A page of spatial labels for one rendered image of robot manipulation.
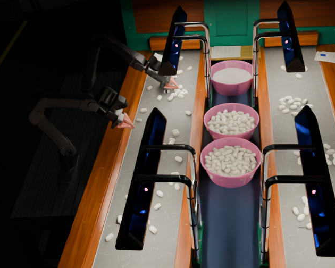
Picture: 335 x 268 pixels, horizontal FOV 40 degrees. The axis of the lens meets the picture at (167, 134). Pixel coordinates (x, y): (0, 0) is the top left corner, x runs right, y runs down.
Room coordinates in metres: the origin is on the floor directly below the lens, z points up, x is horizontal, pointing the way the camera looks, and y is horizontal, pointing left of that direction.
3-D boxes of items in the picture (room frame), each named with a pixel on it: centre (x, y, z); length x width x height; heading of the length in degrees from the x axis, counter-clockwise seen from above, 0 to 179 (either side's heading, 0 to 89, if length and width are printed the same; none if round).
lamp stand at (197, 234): (1.15, 0.01, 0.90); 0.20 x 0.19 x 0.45; 169
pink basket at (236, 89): (2.24, -0.40, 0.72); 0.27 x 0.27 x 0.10
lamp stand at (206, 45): (2.10, -0.17, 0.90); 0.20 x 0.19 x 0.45; 169
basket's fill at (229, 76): (2.24, -0.40, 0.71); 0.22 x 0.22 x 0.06
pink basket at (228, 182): (1.53, -0.26, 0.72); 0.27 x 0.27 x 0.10
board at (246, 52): (2.45, -0.44, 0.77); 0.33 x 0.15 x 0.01; 79
